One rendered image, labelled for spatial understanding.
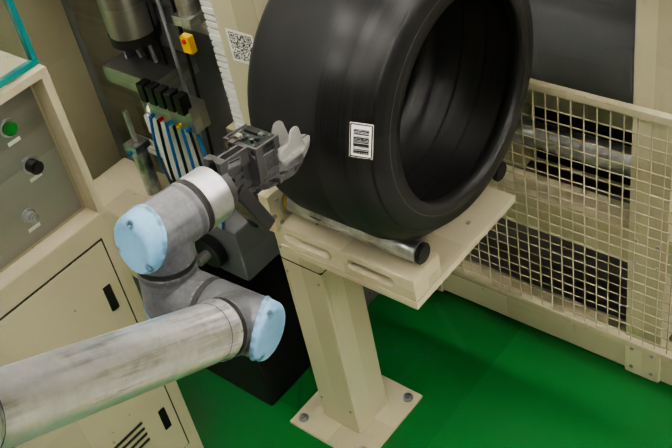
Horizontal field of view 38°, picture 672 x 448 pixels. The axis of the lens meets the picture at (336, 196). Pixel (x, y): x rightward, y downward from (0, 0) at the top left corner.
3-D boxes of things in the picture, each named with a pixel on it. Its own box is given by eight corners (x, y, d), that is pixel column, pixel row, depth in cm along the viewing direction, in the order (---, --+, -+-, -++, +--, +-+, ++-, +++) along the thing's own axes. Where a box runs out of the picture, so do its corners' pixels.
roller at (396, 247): (282, 213, 204) (280, 195, 201) (296, 203, 206) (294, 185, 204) (417, 269, 184) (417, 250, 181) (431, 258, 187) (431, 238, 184)
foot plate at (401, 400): (290, 423, 272) (288, 418, 270) (348, 359, 286) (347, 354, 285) (365, 466, 256) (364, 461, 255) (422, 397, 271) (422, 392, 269)
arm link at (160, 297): (192, 352, 144) (180, 290, 137) (134, 326, 149) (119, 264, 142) (231, 314, 150) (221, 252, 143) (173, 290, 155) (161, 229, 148)
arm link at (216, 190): (219, 239, 144) (175, 219, 149) (242, 222, 147) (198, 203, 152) (209, 189, 139) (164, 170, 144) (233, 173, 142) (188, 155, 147)
